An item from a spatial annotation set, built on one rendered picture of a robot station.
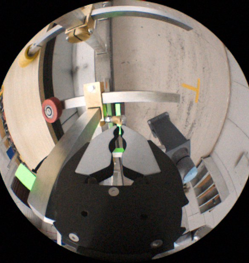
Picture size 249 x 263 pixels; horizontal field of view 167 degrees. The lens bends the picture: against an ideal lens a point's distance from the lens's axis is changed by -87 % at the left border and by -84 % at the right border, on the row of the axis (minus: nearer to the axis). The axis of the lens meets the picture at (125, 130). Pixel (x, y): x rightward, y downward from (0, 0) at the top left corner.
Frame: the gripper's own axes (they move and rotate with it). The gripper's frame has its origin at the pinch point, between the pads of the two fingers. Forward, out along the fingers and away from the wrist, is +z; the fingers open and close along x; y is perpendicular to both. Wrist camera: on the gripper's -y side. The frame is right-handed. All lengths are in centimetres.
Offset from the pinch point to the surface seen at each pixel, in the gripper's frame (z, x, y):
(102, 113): 14.0, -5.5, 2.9
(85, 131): 2.0, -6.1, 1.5
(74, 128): 2.1, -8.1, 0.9
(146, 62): 101, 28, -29
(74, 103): 15.0, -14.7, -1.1
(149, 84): 101, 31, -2
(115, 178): 23, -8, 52
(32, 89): 10.9, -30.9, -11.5
